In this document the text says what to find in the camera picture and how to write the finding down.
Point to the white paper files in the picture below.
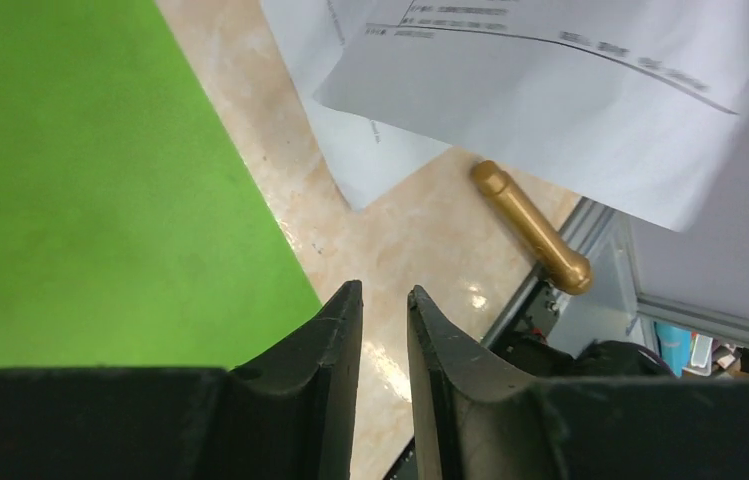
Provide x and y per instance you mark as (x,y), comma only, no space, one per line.
(633,104)

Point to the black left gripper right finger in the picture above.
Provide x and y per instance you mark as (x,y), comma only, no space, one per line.
(478,417)

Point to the wooden rolling pin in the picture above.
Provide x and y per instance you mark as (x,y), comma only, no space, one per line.
(566,269)

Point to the green plastic folder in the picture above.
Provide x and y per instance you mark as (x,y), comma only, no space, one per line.
(131,231)

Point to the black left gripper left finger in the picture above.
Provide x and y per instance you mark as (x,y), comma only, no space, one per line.
(288,413)

